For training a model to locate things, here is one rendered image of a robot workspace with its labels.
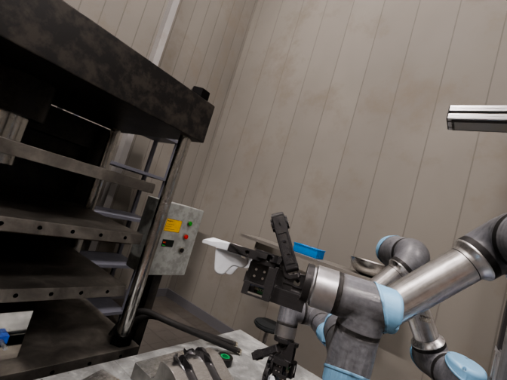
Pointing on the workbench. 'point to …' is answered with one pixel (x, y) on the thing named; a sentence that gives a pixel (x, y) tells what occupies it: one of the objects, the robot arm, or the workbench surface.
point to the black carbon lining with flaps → (192, 366)
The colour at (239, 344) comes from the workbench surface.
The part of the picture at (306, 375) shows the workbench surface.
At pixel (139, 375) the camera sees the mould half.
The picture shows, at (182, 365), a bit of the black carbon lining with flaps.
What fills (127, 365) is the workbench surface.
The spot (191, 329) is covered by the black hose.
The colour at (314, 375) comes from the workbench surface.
